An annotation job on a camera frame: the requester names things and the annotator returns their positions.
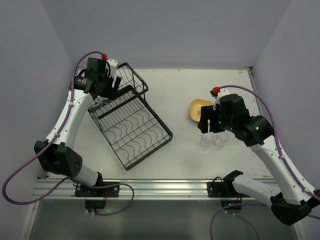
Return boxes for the yellow square plate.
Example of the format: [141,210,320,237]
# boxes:
[189,98,214,123]

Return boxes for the clear glass cup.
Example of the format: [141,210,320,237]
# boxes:
[200,132,215,150]
[215,132,229,148]
[99,97,112,105]
[90,98,103,111]

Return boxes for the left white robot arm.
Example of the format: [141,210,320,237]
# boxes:
[34,55,121,186]

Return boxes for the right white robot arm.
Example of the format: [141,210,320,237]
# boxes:
[197,92,320,226]

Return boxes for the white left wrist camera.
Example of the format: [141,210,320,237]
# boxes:
[106,58,119,77]

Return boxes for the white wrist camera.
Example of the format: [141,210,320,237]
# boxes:
[106,58,119,77]
[213,88,231,110]

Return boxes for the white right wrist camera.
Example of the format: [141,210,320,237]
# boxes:
[213,88,231,110]

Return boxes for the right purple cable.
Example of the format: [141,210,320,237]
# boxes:
[209,84,320,240]

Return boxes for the black wire dish rack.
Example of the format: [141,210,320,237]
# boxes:
[88,63,173,171]

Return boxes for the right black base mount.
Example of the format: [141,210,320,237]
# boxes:
[206,176,243,214]

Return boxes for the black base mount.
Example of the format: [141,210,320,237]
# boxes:
[206,176,243,214]
[73,181,120,214]

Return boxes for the aluminium mounting rail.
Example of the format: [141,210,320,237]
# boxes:
[34,178,281,200]

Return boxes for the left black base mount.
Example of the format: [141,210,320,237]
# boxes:
[73,181,120,214]

